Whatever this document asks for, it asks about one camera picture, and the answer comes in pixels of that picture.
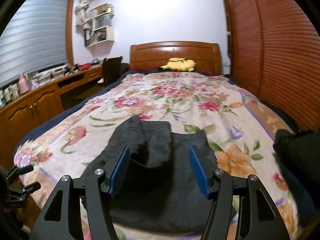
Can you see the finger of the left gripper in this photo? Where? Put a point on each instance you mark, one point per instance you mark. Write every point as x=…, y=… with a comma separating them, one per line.
x=21, y=170
x=25, y=191

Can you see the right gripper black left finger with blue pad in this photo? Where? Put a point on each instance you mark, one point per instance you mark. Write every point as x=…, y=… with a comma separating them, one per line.
x=60, y=217

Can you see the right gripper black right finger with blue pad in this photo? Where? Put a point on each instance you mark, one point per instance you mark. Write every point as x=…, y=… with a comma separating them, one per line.
x=245, y=198

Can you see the dark folded clothes pile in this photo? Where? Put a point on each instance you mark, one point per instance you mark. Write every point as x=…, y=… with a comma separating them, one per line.
x=298, y=158

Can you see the long wooden desk cabinet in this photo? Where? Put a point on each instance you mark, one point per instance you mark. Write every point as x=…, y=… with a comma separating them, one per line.
x=40, y=105

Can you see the floral bed blanket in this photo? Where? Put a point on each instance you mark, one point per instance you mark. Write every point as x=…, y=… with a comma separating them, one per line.
x=238, y=127

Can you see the pink bottle on desk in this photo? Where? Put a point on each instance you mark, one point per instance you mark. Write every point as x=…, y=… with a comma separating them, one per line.
x=23, y=83

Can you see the dark wooden chair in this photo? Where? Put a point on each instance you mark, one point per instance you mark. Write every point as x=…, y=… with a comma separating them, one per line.
x=111, y=69

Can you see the red basket on desk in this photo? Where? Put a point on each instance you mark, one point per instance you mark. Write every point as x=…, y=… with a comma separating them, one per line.
x=86, y=66

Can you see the grey window blind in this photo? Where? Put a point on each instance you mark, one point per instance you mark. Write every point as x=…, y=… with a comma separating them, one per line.
x=34, y=39

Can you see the wooden bed headboard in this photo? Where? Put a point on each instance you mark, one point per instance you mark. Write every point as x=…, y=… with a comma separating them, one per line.
x=149, y=56

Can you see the yellow plush toy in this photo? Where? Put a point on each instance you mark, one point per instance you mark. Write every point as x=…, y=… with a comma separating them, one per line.
x=180, y=65

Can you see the wooden louvered wardrobe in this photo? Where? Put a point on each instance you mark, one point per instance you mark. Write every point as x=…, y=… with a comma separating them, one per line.
x=275, y=56

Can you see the tied beige curtain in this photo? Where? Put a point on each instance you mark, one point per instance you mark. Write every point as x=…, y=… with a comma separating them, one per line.
x=81, y=12

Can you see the white wall shelf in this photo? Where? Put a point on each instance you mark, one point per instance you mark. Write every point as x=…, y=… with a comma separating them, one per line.
x=98, y=26

